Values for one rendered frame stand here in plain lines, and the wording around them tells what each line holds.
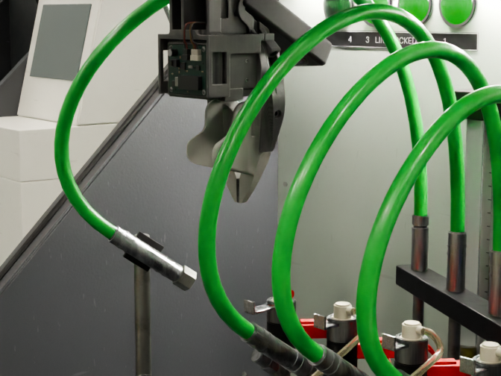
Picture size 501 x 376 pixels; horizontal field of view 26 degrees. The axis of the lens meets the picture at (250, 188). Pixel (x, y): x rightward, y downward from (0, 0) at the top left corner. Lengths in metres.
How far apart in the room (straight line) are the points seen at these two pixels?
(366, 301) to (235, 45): 0.28
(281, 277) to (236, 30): 0.25
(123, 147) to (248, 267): 0.26
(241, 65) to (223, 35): 0.04
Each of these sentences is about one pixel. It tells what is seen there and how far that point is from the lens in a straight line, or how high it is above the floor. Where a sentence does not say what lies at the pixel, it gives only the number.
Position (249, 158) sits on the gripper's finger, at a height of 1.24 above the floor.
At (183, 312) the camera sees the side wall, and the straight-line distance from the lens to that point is 1.36.
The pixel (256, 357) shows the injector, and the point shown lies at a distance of 1.02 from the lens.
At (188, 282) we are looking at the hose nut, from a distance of 1.08.
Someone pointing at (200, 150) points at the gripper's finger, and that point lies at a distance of 0.96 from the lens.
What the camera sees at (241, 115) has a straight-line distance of 0.86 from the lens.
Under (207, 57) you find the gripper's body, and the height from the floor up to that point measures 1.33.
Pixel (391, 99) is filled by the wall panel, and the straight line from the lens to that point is 1.28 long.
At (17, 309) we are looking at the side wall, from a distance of 1.23.
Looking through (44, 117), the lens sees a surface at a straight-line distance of 4.11.
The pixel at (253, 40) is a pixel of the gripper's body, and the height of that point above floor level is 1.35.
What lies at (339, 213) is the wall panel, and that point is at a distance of 1.36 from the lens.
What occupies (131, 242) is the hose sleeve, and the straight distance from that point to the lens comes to 1.06.
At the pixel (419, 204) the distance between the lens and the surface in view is 1.15.
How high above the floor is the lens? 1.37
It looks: 9 degrees down
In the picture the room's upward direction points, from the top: straight up
